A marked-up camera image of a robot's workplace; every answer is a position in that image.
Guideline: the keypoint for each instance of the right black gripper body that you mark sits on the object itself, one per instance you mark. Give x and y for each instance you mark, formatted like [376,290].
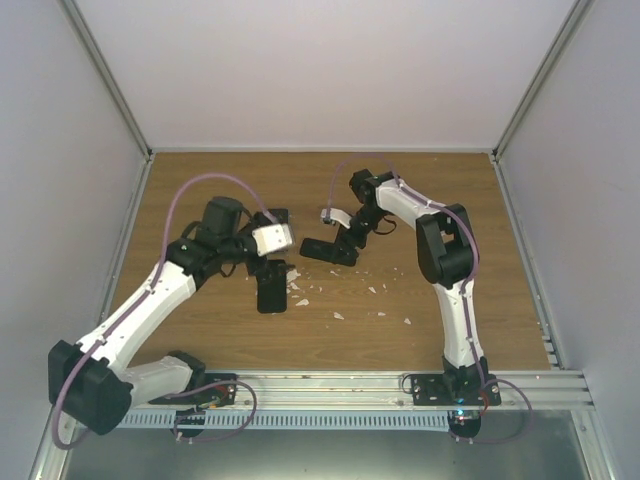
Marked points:
[361,237]

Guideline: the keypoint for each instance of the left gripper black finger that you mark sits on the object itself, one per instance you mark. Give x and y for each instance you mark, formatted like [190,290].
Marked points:
[263,279]
[279,269]

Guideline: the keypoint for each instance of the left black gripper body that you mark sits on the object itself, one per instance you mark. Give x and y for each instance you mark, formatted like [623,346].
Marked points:
[262,265]

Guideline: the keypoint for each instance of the black phone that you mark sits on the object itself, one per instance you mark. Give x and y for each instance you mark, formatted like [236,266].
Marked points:
[317,249]
[272,299]

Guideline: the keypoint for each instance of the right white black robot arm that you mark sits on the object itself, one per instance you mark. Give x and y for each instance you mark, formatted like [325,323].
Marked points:
[448,259]

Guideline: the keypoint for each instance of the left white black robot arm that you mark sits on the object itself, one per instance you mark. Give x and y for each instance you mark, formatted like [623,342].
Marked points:
[211,246]

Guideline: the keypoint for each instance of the white debris pile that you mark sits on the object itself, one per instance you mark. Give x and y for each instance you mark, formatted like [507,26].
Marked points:
[296,288]

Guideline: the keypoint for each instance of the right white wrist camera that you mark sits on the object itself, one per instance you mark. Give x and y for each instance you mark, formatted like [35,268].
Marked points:
[334,216]

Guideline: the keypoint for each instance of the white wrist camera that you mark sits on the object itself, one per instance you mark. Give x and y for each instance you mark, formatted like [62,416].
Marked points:
[273,238]
[334,216]

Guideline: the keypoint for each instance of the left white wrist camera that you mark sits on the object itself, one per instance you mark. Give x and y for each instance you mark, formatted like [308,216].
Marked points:
[273,238]

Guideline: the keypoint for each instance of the aluminium front rail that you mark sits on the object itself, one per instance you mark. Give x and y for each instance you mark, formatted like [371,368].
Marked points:
[320,385]

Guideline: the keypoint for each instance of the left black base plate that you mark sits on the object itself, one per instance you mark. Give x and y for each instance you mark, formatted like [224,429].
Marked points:
[218,396]

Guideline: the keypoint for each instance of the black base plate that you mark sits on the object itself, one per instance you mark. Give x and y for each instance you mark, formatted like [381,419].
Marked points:
[218,396]
[432,390]

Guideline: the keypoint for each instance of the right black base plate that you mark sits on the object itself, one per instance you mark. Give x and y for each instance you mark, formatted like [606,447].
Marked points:
[432,390]

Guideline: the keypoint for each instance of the grey slotted cable duct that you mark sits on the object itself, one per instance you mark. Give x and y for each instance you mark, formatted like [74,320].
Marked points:
[290,420]

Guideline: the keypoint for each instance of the left aluminium corner post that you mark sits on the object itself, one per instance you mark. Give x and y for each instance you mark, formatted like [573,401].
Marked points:
[89,43]

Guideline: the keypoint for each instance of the aluminium corner post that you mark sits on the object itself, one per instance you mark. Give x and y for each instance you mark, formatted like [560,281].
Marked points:
[89,43]
[564,35]

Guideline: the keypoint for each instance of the right aluminium corner post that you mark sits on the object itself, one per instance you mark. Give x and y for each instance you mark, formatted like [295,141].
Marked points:
[564,35]

